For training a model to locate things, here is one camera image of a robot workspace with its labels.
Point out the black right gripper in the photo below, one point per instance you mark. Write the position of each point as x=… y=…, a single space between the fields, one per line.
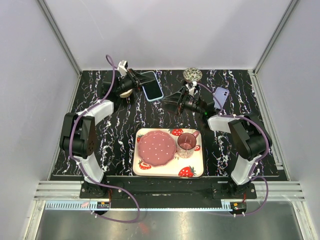
x=174 y=106

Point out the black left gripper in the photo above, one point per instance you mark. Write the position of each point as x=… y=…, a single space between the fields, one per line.
x=136 y=78

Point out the purple phone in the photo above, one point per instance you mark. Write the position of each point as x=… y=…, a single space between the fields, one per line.
x=220 y=97

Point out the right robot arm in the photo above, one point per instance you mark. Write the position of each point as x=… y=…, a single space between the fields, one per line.
x=248 y=133

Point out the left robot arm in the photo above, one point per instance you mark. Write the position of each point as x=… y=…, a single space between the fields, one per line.
x=78 y=135

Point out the cream ceramic bowl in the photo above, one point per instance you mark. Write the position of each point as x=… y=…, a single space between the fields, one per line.
x=126 y=94

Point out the floral patterned bowl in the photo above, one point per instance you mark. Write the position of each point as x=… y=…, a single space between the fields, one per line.
x=192 y=74

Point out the pink glass mug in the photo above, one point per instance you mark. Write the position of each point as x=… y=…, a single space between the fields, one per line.
x=186 y=144

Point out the pink dotted plate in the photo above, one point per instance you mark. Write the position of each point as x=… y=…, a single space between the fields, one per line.
x=156 y=148

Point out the white strawberry print tray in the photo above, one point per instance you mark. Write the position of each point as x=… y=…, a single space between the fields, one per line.
x=193 y=167

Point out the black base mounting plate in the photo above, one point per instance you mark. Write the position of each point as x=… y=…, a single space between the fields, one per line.
x=212 y=186

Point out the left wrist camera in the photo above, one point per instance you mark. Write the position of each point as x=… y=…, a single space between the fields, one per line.
x=123 y=68

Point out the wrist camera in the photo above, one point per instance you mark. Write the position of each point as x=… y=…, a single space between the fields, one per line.
x=123 y=68
x=191 y=86

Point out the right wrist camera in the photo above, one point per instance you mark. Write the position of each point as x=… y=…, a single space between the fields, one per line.
x=191 y=86

